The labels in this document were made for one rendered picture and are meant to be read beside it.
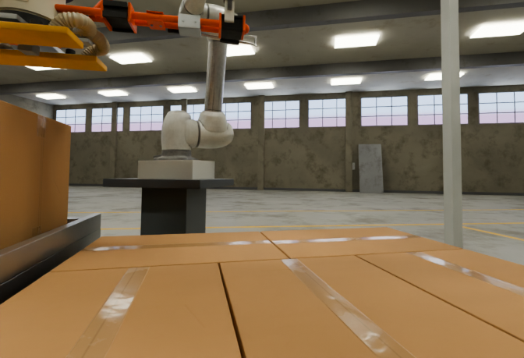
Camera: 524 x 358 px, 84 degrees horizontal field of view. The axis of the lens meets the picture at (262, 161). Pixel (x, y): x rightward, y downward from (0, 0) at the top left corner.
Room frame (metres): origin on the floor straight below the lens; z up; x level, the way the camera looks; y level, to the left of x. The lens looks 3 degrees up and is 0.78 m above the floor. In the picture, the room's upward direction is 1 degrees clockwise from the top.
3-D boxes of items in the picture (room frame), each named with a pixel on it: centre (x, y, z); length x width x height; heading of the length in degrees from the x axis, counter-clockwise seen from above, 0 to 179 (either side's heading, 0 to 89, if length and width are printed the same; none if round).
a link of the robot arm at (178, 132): (1.60, 0.46, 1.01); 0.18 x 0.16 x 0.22; 118
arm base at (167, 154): (1.60, 0.49, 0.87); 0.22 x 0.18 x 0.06; 81
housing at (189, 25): (0.93, 0.24, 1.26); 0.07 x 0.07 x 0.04; 9
